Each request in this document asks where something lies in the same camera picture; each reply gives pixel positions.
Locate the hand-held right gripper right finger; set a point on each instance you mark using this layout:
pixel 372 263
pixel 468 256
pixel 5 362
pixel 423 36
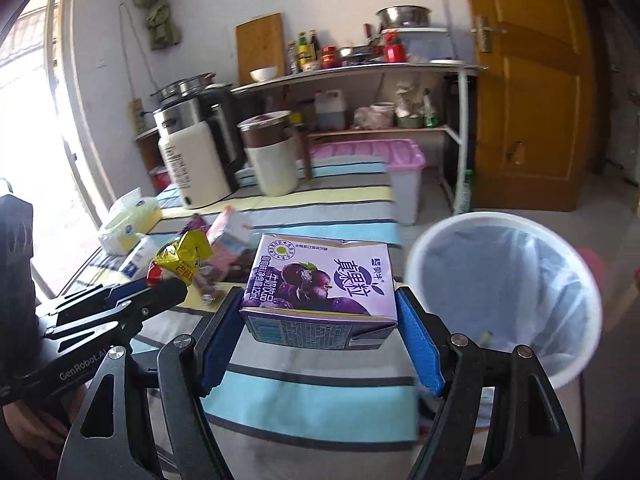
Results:
pixel 420 345

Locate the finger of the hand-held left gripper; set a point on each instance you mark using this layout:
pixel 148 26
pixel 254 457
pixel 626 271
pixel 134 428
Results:
pixel 160 295
pixel 127 291

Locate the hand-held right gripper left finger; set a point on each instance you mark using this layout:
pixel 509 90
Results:
pixel 220 340

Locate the yellow snack wrapper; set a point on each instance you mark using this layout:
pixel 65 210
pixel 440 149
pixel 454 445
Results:
pixel 185 255

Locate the clear crinkled plastic wrapper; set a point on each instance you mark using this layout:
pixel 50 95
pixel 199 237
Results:
pixel 210 285

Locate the pink carton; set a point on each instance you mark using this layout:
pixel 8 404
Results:
pixel 227 240

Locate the purple milk carton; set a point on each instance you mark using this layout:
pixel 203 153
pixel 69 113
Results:
pixel 320 280

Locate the translucent plastic bin liner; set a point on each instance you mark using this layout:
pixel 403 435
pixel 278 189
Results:
pixel 530 290

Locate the white trash bin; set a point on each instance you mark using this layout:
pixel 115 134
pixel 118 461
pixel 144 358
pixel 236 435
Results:
pixel 592 300

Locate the person's left hand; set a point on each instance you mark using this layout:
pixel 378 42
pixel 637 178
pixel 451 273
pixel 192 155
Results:
pixel 30 430

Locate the white blue tissue pack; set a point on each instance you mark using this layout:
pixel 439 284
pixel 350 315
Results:
pixel 137 257

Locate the yellow tissue pack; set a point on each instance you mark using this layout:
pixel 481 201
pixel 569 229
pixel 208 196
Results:
pixel 125 220

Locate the red plastic container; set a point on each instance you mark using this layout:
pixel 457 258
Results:
pixel 160 179

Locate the white soy milk maker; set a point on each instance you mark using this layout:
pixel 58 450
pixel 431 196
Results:
pixel 192 170

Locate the striped tablecloth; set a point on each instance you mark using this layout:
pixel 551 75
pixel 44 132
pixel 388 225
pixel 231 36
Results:
pixel 310 210

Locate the green soda bottle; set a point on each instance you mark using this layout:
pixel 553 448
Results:
pixel 466 192

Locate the beige jug with brown band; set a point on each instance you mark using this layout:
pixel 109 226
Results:
pixel 272 165

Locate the pink plastic stool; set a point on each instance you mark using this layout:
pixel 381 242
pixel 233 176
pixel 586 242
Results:
pixel 595 265

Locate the pink lid storage box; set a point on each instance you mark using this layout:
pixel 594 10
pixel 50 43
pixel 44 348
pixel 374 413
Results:
pixel 365 152

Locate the steel steamer pot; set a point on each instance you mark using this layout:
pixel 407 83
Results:
pixel 182 87

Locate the green bowl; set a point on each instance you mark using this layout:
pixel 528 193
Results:
pixel 410 121

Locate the white plastic tub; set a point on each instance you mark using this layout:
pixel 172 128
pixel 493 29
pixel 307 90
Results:
pixel 382 115

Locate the green packet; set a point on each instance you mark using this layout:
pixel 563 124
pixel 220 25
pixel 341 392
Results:
pixel 431 110

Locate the white bowl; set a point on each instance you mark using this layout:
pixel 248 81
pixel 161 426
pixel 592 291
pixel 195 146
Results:
pixel 263 75

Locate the printed snack bag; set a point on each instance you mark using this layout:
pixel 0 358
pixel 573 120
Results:
pixel 407 97

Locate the white oil jug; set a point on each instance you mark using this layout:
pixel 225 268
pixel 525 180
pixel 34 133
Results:
pixel 330 110

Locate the wooden door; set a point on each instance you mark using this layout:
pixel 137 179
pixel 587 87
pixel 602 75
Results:
pixel 530 100

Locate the wooden cutting board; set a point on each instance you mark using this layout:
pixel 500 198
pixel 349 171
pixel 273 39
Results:
pixel 260 45

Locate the clear sauce bottle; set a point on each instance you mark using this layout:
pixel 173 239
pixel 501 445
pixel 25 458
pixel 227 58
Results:
pixel 292 60

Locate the green label sauce bottle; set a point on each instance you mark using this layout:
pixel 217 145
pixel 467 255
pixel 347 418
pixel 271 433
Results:
pixel 303 55

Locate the white metal shelf rack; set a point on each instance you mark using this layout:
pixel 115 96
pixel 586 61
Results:
pixel 370 67

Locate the white plate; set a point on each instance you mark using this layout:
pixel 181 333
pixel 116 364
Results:
pixel 447 62

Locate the green hanging cloth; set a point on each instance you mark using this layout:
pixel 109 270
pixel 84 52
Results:
pixel 157 5

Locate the dark sauce bottle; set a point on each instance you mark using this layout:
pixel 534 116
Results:
pixel 314 50

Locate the red jar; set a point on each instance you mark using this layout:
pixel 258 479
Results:
pixel 329 57

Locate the red plastic jug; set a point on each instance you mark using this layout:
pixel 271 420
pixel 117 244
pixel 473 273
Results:
pixel 395 50

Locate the steel pan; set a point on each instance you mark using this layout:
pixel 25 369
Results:
pixel 357 52

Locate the clear storage box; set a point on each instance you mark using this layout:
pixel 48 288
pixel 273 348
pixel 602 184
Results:
pixel 425 42

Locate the steel basin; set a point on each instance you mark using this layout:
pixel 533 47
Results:
pixel 402 17

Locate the wall power socket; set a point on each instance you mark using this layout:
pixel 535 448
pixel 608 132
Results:
pixel 136 114

